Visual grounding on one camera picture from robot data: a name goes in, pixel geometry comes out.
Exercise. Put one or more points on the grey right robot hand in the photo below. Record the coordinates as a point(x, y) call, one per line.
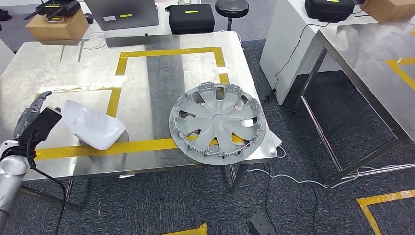
point(261, 225)

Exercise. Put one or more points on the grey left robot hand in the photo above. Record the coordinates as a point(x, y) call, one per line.
point(24, 123)

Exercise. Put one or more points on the white curved shell part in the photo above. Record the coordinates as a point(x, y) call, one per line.
point(94, 125)

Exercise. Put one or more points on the grey wheel hub cover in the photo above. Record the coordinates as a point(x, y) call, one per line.
point(217, 118)

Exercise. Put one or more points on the steel workbench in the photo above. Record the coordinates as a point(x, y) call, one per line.
point(81, 65)

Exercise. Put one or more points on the cardboard box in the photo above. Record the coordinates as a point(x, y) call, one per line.
point(55, 30)
point(389, 9)

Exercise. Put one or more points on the black device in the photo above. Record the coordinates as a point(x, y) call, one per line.
point(5, 14)

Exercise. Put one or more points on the black remote controller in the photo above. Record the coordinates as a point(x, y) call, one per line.
point(61, 6)

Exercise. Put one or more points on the black mouse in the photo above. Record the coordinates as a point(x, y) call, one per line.
point(89, 18)

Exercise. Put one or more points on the grey laptop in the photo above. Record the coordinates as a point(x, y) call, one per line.
point(123, 13)

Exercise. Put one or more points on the white desk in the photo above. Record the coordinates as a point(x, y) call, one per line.
point(163, 22)

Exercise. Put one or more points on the black carry case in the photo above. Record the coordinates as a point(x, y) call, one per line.
point(329, 11)
point(191, 21)

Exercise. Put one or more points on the steel table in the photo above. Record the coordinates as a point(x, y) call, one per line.
point(366, 58)

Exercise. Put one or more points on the black round stool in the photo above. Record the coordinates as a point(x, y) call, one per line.
point(231, 7)

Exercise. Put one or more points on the yellow tape frame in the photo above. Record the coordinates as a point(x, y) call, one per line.
point(113, 100)

